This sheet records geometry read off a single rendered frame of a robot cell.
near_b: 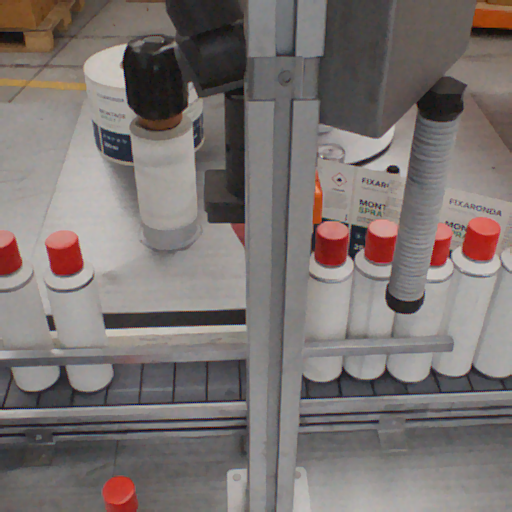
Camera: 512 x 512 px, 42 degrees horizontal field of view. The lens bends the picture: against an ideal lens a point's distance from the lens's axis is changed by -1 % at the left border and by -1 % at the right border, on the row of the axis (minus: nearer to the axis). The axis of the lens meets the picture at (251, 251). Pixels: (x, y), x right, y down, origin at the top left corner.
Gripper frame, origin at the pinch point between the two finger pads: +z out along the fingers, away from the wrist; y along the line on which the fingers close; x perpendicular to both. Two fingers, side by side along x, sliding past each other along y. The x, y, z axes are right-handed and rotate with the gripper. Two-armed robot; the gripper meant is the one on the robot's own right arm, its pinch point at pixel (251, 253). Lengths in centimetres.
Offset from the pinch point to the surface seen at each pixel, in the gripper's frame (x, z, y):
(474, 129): -54, 12, -44
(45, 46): -319, 95, 106
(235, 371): 5.5, 13.4, 1.9
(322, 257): 6.8, -4.7, -6.9
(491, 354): 7.5, 9.1, -27.3
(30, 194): -42, 18, 37
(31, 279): 6.5, -2.0, 22.8
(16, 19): -319, 79, 119
